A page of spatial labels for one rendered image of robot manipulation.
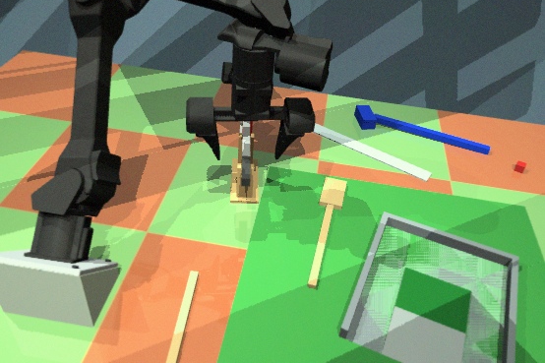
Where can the blue golf putter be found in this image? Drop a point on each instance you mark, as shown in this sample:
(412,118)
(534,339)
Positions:
(367,121)

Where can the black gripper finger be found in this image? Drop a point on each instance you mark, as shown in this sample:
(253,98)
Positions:
(212,139)
(284,139)

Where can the white flat bar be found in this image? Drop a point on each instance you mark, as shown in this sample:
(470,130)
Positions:
(371,152)

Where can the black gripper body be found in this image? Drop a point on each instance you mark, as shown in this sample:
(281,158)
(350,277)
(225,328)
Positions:
(250,102)

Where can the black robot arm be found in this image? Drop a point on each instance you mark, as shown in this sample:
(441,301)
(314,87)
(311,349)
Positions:
(87,174)

